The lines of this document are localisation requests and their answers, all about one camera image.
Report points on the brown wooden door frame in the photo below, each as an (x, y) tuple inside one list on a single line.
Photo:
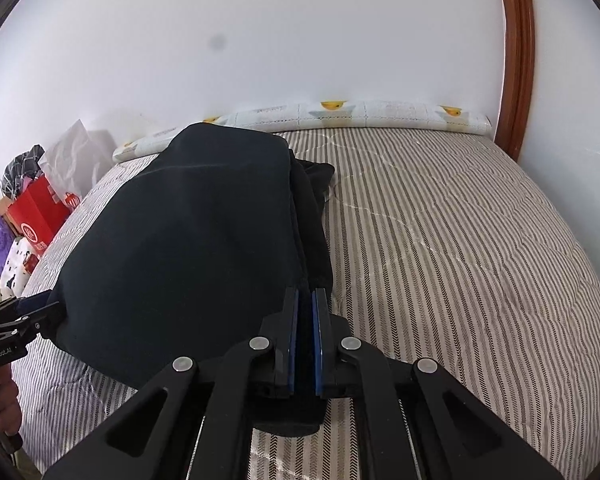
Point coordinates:
[(517, 60)]

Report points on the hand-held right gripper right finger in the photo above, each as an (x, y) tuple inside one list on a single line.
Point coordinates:
[(322, 340)]

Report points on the person's left hand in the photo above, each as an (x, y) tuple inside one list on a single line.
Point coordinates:
[(7, 405)]

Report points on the white plastic bag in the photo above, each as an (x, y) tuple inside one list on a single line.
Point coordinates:
[(75, 160)]

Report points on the black sweatshirt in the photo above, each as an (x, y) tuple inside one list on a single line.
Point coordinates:
[(180, 240)]

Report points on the white pillow with yellow print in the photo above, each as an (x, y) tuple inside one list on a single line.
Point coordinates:
[(380, 115)]

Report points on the red box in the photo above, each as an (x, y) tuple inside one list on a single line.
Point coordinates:
[(40, 215)]

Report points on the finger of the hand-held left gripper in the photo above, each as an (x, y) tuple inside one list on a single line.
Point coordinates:
[(40, 327), (27, 306)]

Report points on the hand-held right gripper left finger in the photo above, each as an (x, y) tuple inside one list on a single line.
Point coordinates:
[(291, 340)]

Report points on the white bed mattress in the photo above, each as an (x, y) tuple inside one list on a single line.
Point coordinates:
[(455, 260)]

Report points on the black checkered bag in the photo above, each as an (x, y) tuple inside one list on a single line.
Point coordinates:
[(22, 167)]

